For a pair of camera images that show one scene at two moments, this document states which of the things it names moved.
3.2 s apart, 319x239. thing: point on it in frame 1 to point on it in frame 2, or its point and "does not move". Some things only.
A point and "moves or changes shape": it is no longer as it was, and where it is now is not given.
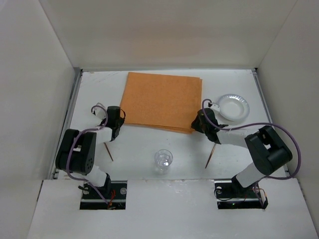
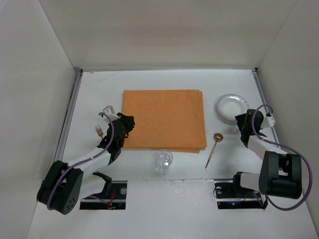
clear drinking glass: (163, 159) does not move
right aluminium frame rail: (264, 106) does not move
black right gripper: (209, 133) to (242, 124)
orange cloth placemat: (165, 101) moves or changes shape
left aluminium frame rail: (54, 173) does not move
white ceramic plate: (233, 107) does not move
